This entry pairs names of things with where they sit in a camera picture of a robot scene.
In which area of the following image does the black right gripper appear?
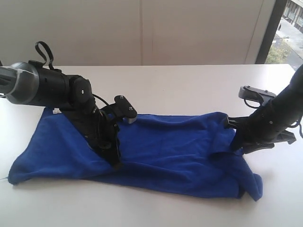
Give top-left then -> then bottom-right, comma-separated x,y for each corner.
223,116 -> 296,154

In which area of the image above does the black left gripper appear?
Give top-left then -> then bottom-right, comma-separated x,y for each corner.
88,106 -> 121,170

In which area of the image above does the blue towel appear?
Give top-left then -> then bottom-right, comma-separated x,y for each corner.
8,109 -> 263,201

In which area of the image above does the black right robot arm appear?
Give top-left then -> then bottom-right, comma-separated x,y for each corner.
224,67 -> 303,154

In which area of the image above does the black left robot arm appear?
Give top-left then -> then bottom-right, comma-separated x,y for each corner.
0,61 -> 123,168

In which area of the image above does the white clothing label tag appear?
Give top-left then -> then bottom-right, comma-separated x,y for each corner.
53,108 -> 62,114

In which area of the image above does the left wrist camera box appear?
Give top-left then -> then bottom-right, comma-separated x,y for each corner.
114,95 -> 137,124

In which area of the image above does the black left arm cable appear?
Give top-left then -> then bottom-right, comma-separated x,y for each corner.
35,41 -> 62,71

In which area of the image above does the dark window frame post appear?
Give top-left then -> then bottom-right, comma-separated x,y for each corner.
255,0 -> 287,64

